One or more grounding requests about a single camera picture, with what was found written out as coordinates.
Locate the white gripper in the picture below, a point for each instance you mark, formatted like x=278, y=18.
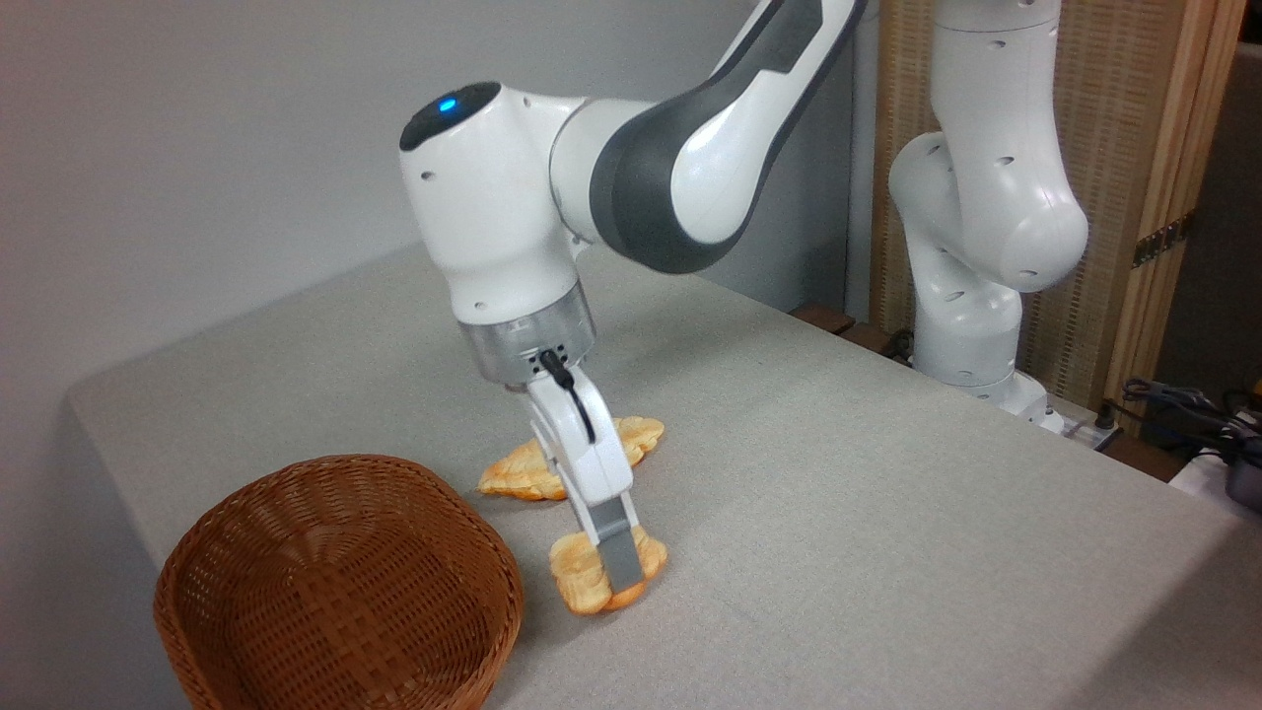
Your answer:
x=590, y=449

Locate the small round bread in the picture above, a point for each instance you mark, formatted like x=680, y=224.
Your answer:
x=580, y=580

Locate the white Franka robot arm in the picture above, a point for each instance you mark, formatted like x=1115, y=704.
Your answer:
x=513, y=217

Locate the long braided bread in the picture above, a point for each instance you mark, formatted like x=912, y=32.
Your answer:
x=515, y=477

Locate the brown woven wicker basket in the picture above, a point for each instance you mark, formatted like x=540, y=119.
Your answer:
x=335, y=592

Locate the brown wooden base board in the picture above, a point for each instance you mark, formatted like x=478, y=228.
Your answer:
x=833, y=320

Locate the metal screen hinge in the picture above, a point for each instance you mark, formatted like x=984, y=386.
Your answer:
x=1161, y=240

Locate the dark grey box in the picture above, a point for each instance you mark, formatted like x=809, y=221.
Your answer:
x=1246, y=478

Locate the wooden folding screen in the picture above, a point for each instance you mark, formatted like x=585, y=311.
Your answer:
x=1119, y=148

